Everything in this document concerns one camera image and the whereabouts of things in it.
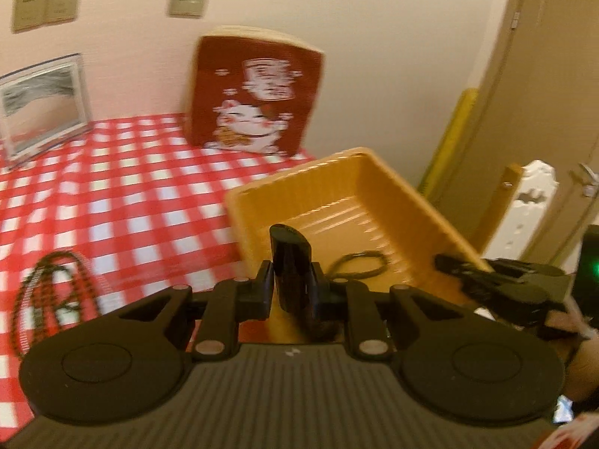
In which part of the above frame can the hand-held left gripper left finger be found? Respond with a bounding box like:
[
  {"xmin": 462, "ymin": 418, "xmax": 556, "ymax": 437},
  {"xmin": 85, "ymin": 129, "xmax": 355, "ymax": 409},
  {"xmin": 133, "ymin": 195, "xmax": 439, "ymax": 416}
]
[{"xmin": 100, "ymin": 259, "xmax": 274, "ymax": 362}]

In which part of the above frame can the clear framed sand picture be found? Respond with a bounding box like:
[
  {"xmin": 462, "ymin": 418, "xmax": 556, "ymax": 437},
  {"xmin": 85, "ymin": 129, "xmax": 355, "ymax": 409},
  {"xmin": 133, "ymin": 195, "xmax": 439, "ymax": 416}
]
[{"xmin": 0, "ymin": 53, "xmax": 92, "ymax": 161}]

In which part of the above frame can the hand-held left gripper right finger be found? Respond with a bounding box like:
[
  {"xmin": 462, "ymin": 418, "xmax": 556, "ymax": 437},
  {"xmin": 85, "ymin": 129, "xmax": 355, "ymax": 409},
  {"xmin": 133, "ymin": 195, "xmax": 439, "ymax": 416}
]
[{"xmin": 309, "ymin": 262, "xmax": 479, "ymax": 360}]

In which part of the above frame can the wooden door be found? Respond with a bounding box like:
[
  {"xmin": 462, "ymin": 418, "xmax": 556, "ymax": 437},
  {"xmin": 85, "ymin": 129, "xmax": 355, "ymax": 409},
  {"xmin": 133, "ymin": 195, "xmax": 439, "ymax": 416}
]
[{"xmin": 421, "ymin": 0, "xmax": 599, "ymax": 272}]

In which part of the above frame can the metal door handle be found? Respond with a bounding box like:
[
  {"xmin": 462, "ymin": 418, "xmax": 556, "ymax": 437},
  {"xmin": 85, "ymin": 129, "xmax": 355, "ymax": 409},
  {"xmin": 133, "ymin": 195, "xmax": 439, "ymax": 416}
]
[{"xmin": 570, "ymin": 162, "xmax": 599, "ymax": 198}]

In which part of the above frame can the black glossy object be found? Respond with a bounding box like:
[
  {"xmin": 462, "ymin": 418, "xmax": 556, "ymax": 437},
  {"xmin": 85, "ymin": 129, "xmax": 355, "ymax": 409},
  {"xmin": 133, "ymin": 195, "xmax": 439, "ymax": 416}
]
[{"xmin": 268, "ymin": 223, "xmax": 342, "ymax": 343}]

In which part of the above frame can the beige wall power socket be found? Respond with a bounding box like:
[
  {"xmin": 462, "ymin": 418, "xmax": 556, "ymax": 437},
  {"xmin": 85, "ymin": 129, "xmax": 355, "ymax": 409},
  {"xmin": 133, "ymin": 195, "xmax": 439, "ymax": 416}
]
[
  {"xmin": 11, "ymin": 0, "xmax": 48, "ymax": 34},
  {"xmin": 46, "ymin": 0, "xmax": 80, "ymax": 24}
]

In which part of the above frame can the red white checked tablecloth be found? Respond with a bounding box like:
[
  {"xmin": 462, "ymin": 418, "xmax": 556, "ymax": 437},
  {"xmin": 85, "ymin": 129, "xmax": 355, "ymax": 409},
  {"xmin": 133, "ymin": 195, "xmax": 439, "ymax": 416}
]
[{"xmin": 0, "ymin": 112, "xmax": 315, "ymax": 384}]

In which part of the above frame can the black cord bracelet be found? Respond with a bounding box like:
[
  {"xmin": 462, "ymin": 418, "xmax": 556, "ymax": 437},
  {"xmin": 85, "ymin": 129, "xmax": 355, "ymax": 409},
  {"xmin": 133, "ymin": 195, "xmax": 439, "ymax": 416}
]
[{"xmin": 328, "ymin": 251, "xmax": 387, "ymax": 282}]

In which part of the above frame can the dark beaded necklace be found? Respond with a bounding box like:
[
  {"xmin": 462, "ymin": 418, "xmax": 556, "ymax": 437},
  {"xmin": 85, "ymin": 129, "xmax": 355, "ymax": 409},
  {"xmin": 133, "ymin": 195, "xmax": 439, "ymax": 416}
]
[{"xmin": 9, "ymin": 250, "xmax": 102, "ymax": 362}]

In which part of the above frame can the yellow ribbed plastic tray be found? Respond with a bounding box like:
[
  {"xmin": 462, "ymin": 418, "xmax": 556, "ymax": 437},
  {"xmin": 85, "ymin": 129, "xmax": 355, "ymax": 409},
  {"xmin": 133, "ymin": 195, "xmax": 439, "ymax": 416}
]
[{"xmin": 225, "ymin": 147, "xmax": 494, "ymax": 342}]

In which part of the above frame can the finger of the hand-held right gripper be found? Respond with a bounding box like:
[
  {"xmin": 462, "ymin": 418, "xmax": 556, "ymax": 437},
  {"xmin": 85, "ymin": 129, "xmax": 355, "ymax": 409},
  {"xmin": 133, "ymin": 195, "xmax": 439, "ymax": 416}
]
[
  {"xmin": 434, "ymin": 253, "xmax": 568, "ymax": 291},
  {"xmin": 460, "ymin": 277, "xmax": 552, "ymax": 327}
]

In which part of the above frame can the yellow foam roll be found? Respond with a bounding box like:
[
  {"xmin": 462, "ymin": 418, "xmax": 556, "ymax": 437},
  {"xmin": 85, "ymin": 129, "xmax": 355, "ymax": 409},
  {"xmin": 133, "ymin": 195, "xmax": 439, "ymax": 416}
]
[{"xmin": 418, "ymin": 88, "xmax": 481, "ymax": 198}]

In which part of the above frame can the person's right hand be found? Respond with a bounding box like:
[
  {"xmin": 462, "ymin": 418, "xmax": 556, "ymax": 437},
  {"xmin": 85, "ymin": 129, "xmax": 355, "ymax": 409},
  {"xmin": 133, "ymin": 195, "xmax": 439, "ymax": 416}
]
[{"xmin": 544, "ymin": 309, "xmax": 599, "ymax": 404}]

